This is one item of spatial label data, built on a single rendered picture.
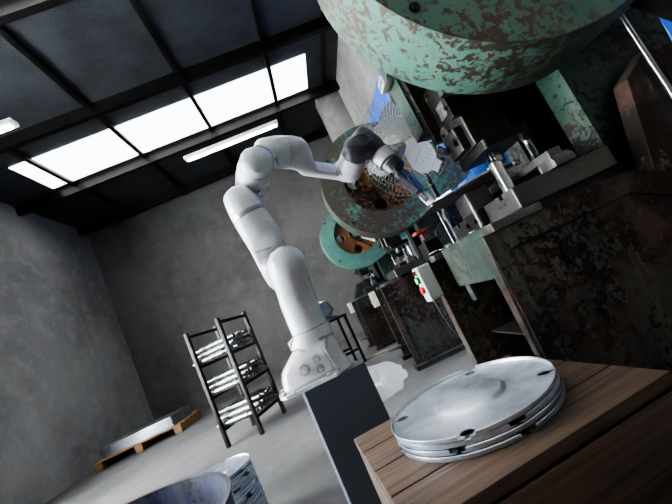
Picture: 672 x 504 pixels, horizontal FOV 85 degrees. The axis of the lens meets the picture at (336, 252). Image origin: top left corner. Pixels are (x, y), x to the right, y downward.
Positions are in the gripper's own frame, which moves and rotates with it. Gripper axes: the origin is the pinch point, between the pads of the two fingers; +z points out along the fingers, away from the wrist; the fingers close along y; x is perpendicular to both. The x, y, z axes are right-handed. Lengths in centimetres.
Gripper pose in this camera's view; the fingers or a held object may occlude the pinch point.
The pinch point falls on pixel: (428, 200)
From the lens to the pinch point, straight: 133.6
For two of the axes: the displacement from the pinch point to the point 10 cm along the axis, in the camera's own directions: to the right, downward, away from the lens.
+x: 5.2, -6.8, -5.1
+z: 6.1, 7.2, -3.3
